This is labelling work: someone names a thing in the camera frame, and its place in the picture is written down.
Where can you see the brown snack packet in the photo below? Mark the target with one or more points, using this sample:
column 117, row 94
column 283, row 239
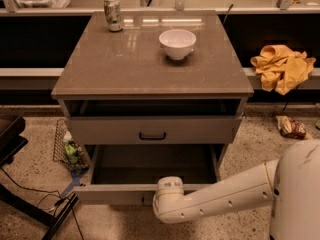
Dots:
column 292, row 129

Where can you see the white ceramic bowl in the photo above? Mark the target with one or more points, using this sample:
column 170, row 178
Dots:
column 177, row 43

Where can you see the blue tape strip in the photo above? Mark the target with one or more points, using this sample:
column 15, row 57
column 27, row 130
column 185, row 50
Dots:
column 76, row 177

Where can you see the yellow crumpled cloth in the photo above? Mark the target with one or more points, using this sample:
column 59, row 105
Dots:
column 282, row 69

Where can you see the green white soda can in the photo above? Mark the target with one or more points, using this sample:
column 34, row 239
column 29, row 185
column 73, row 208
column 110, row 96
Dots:
column 113, row 15

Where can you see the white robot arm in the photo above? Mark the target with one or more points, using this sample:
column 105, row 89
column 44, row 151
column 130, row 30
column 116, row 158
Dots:
column 290, row 185

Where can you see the grey drawer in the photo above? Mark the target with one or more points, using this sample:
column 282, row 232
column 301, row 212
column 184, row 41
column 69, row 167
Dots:
column 153, row 130
column 128, row 174

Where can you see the green snack bag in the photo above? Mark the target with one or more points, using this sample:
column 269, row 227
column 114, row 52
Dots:
column 71, row 152

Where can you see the wire mesh basket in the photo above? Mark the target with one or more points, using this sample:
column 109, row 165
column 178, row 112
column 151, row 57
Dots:
column 62, row 135

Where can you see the grey drawer cabinet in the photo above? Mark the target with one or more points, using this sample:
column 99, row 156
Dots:
column 128, row 74

